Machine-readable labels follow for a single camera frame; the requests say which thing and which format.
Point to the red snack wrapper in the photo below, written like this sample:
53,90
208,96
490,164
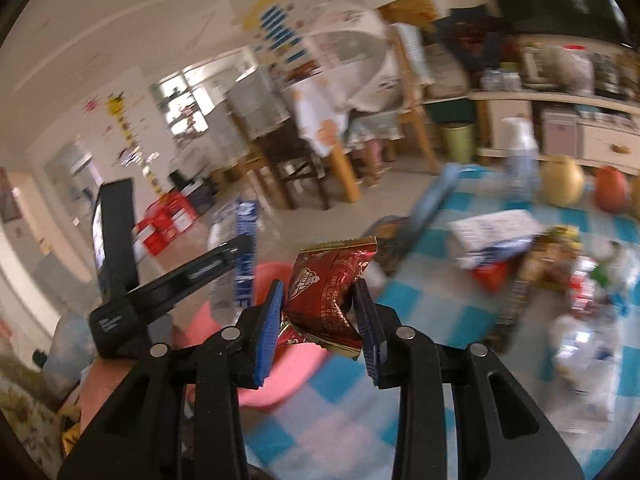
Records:
315,310

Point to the white tv cabinet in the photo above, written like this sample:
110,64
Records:
593,130

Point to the wooden dining table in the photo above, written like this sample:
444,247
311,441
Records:
330,132

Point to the white paper box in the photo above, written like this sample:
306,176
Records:
492,238

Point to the white mesh food cover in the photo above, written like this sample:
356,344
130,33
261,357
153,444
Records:
354,49

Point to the red apple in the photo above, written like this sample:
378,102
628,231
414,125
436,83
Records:
610,190

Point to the pink plastic bucket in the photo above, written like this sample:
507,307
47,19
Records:
293,364

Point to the pink storage box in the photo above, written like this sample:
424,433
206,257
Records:
560,132

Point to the white spray bottle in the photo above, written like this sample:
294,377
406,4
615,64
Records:
521,162

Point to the yellow pear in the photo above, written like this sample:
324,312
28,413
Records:
562,181

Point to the person's left hand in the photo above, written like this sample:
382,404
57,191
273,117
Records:
103,378

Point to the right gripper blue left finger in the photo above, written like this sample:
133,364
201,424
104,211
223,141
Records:
238,356

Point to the light wooden chair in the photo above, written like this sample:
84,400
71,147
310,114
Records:
412,111

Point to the dark wooden chair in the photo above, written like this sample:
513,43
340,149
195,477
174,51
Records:
259,110

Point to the dark flower bouquet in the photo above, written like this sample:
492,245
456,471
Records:
478,40

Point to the green waste bin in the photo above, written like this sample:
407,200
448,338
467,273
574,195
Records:
459,141

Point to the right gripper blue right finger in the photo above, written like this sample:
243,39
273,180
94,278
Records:
399,356

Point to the red gift boxes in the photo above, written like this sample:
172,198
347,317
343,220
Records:
163,221

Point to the blue white checkered tablecloth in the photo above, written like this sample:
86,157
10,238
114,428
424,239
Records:
339,426

